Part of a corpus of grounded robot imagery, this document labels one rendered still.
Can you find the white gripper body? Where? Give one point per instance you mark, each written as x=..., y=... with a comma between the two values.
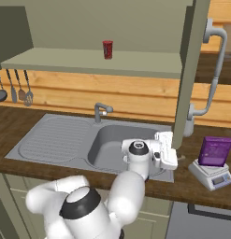
x=167, y=155

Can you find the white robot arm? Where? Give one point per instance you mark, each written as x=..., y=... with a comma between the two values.
x=126, y=199

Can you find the purple cereal box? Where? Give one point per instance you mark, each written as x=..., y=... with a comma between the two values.
x=215, y=151

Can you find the white digital scale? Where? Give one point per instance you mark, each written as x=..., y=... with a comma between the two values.
x=210, y=177

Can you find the dark olive cabinet door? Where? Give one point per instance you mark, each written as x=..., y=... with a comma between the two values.
x=11, y=34

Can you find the grey dishwasher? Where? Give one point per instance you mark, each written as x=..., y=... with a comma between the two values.
x=201, y=225

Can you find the grey tap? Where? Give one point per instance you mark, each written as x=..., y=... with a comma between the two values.
x=98, y=113

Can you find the grey steel sink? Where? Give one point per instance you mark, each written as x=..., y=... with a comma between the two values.
x=57, y=140

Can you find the red can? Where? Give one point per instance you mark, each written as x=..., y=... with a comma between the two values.
x=108, y=49

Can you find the grey hanging slotted turner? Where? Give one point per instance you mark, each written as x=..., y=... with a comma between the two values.
x=28, y=98

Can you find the olive base cupboard run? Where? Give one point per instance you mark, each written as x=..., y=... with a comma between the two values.
x=20, y=193

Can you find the brown hanging spatula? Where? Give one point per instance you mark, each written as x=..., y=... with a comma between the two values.
x=21, y=93

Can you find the grey hanging ladle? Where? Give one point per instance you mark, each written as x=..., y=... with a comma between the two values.
x=0, y=94

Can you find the olive open wall cabinet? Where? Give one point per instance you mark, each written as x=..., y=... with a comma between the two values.
x=89, y=21

